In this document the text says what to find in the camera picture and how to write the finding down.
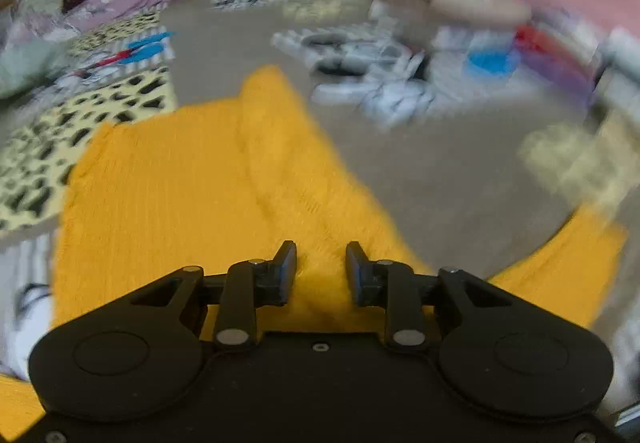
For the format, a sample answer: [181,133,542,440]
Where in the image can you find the yellow knitted sweater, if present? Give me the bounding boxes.
[1,66,627,442]

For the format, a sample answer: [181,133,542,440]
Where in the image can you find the Mickey Mouse patterned bed sheet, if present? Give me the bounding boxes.
[0,0,640,416]

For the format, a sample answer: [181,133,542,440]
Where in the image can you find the purple folded garment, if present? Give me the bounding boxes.
[520,51,594,101]

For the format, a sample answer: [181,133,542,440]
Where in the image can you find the red folded garment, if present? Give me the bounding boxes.
[513,25,578,66]

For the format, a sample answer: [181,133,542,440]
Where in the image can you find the beige pink folded garment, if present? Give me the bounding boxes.
[378,0,533,28]

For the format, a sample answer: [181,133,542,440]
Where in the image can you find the grey puffy jacket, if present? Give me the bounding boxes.
[0,39,70,100]

